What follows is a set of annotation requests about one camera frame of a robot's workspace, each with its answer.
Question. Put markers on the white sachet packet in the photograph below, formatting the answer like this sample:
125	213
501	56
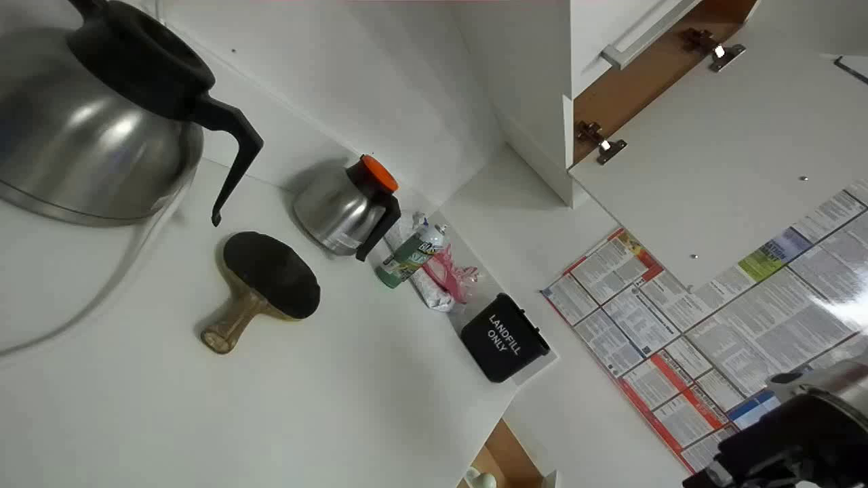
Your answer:
423	290

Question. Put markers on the white open cabinet door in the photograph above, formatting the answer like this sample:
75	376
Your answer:
722	164

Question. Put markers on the white wall cabinet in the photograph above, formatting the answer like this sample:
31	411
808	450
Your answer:
544	72

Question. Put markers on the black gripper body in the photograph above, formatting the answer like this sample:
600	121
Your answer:
803	442

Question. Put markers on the black landfill bin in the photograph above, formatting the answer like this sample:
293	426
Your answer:
502	339

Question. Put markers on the metal door hinge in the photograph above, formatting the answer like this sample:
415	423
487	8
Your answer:
722	56
602	144

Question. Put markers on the pale green bowl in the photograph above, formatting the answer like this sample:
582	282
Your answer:
475	479

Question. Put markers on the pink sachet packets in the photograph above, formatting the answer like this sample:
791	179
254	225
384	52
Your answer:
449	271

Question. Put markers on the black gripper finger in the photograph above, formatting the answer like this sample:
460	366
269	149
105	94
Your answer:
709	476

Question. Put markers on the large steel coffee pot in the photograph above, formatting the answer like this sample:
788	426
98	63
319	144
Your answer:
81	136

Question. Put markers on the printed paper poster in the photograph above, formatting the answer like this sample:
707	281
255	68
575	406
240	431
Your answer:
722	315

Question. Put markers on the small steel carafe orange lid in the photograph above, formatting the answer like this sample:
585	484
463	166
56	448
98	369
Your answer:
334	204

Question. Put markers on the open wooden drawer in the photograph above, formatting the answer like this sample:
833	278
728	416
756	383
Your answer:
517	456

